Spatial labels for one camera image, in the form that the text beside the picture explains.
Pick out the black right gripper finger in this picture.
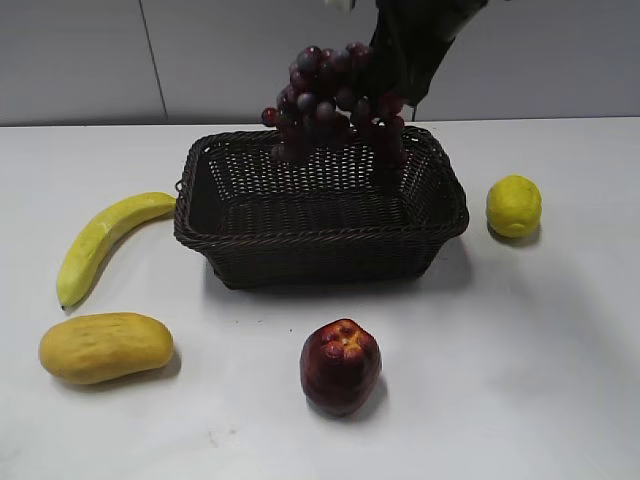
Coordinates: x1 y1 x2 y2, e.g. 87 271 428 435
395 0 488 106

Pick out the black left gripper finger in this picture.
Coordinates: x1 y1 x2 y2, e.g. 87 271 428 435
354 1 400 100

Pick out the dark red grape bunch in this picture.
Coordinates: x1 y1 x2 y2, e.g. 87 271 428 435
261 42 404 165

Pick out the black wicker basket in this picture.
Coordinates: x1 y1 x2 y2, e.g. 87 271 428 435
174 126 469 289

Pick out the yellow lemon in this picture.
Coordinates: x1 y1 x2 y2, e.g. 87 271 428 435
486 175 542 239

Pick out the red apple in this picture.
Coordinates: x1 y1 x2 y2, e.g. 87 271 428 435
299 318 382 417

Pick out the yellow banana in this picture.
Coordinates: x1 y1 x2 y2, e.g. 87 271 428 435
56 192 176 310

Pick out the yellow mango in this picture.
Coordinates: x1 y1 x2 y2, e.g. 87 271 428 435
38 312 174 385

